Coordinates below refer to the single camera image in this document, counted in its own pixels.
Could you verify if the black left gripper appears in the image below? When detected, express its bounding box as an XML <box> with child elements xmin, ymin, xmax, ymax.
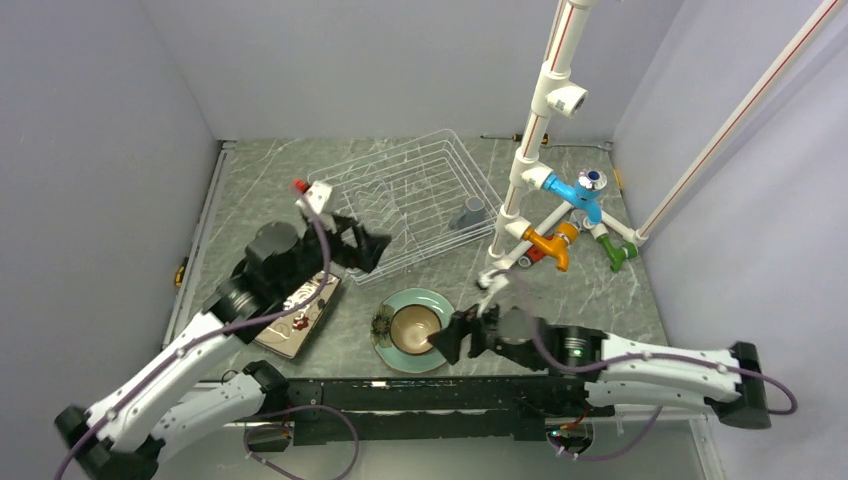
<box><xmin>275</xmin><ymin>211</ymin><xmax>390</xmax><ymax>299</ymax></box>

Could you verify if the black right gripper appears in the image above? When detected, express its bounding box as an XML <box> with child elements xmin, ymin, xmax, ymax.
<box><xmin>427</xmin><ymin>290</ymin><xmax>542</xmax><ymax>372</ymax></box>

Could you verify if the brown patterned ceramic bowl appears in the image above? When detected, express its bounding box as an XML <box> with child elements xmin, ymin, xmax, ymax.
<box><xmin>389</xmin><ymin>305</ymin><xmax>442</xmax><ymax>356</ymax></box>

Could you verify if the grey dotted ceramic mug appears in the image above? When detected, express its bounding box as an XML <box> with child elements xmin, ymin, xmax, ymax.
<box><xmin>448</xmin><ymin>196</ymin><xmax>486</xmax><ymax>231</ymax></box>

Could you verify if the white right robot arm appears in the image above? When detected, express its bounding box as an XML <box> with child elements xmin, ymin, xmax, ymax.
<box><xmin>428</xmin><ymin>305</ymin><xmax>771</xmax><ymax>430</ymax></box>

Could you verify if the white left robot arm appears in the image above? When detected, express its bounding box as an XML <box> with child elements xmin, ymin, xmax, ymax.
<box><xmin>54</xmin><ymin>214</ymin><xmax>391</xmax><ymax>479</ymax></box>

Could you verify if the teal flower ceramic plate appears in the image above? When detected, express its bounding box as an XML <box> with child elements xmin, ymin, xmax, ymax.
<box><xmin>370</xmin><ymin>287</ymin><xmax>455</xmax><ymax>374</ymax></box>

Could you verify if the brown rectangular floral plate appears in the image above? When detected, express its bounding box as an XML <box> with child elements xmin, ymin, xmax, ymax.
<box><xmin>254</xmin><ymin>273</ymin><xmax>341</xmax><ymax>359</ymax></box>

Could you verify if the orange pipe fitting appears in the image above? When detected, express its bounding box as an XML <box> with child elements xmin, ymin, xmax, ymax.
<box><xmin>521</xmin><ymin>222</ymin><xmax>579</xmax><ymax>272</ymax></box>

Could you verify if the green pipe fitting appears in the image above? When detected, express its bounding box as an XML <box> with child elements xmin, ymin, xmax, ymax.
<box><xmin>596</xmin><ymin>234</ymin><xmax>639</xmax><ymax>272</ymax></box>

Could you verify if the blue pipe valve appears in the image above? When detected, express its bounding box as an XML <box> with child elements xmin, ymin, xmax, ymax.
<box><xmin>542</xmin><ymin>170</ymin><xmax>608</xmax><ymax>226</ymax></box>

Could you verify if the white diagonal PVC pipe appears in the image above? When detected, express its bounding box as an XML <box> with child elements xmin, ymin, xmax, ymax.
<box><xmin>631</xmin><ymin>0</ymin><xmax>847</xmax><ymax>246</ymax></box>

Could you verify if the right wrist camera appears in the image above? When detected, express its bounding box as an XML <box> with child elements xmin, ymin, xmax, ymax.
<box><xmin>476</xmin><ymin>268</ymin><xmax>509</xmax><ymax>314</ymax></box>

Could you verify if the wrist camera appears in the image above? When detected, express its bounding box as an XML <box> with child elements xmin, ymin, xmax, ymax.
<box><xmin>293</xmin><ymin>179</ymin><xmax>339</xmax><ymax>225</ymax></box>
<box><xmin>476</xmin><ymin>268</ymin><xmax>509</xmax><ymax>314</ymax></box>

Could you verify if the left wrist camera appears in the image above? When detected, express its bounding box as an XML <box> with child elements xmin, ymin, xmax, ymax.
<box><xmin>293</xmin><ymin>179</ymin><xmax>339</xmax><ymax>225</ymax></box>

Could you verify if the white wire dish rack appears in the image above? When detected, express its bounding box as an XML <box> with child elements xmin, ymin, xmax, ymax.
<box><xmin>307</xmin><ymin>129</ymin><xmax>502</xmax><ymax>285</ymax></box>

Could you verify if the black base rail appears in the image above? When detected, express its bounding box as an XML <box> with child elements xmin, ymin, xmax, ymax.
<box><xmin>284</xmin><ymin>376</ymin><xmax>615</xmax><ymax>446</ymax></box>

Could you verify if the yellow handled screwdriver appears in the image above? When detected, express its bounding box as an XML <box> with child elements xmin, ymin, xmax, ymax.
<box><xmin>480</xmin><ymin>133</ymin><xmax>550</xmax><ymax>145</ymax></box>

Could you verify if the white PVC pipe frame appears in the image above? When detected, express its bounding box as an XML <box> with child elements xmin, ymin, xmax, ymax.
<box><xmin>478</xmin><ymin>0</ymin><xmax>654</xmax><ymax>291</ymax></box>

